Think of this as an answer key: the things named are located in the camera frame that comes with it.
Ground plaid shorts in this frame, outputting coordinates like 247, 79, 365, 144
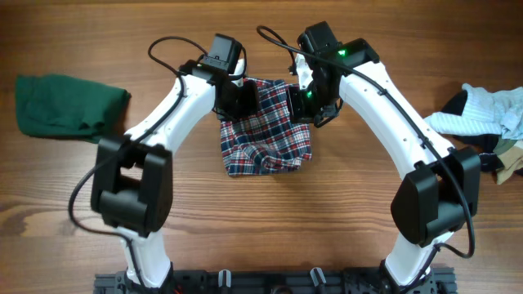
220, 78, 312, 177

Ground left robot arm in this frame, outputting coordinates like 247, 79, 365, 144
91, 34, 259, 293

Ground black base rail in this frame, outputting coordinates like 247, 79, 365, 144
92, 267, 458, 294

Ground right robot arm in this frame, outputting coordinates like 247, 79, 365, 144
288, 21, 481, 293

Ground green folded cloth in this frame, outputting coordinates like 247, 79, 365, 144
15, 74, 131, 143

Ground olive tan garment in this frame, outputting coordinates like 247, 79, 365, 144
494, 139, 522, 185

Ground light blue striped garment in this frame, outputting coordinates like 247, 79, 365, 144
424, 83, 522, 140

